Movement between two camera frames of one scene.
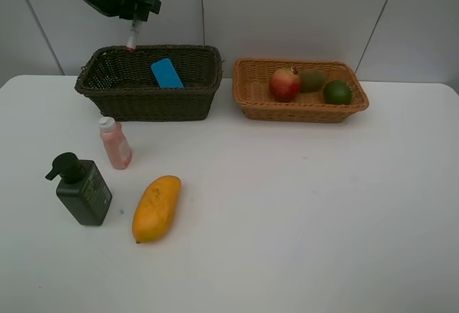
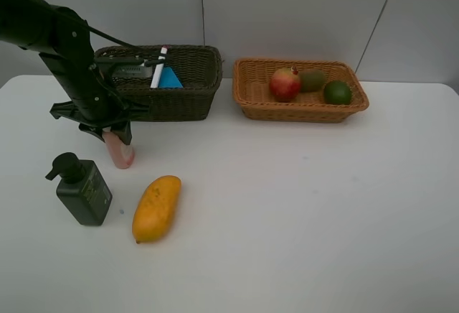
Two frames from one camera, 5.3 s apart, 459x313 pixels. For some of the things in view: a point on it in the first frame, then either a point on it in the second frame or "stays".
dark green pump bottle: [82, 191] stays
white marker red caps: [137, 26] to [157, 77]
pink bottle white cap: [117, 143] stays
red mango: [285, 84] stays
